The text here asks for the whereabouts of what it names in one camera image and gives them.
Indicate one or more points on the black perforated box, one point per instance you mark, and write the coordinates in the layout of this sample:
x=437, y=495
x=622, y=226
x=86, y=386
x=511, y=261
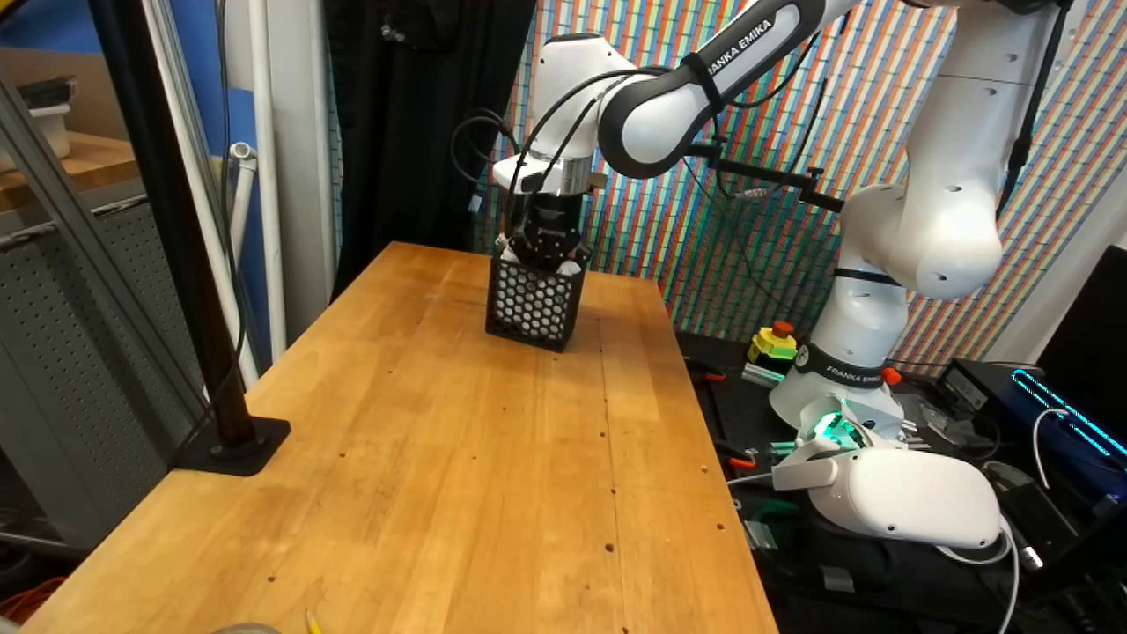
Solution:
x=534, y=306

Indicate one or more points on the white towel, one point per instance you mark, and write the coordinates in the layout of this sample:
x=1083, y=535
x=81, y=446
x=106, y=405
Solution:
x=571, y=270

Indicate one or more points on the black vertical pole stand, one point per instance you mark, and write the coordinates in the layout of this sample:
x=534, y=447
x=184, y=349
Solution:
x=227, y=434

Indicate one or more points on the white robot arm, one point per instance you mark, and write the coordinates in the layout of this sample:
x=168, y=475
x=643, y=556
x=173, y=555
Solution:
x=919, y=231

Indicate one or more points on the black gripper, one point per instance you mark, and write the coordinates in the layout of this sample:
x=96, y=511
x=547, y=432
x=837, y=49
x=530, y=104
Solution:
x=547, y=231

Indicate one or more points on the aluminium frame post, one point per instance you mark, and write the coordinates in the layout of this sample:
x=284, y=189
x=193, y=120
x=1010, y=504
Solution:
x=169, y=404

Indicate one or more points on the emergency stop button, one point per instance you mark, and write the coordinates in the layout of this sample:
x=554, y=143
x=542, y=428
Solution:
x=776, y=346

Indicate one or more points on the white VR headset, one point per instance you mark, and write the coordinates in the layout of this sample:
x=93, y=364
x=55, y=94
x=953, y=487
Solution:
x=885, y=492

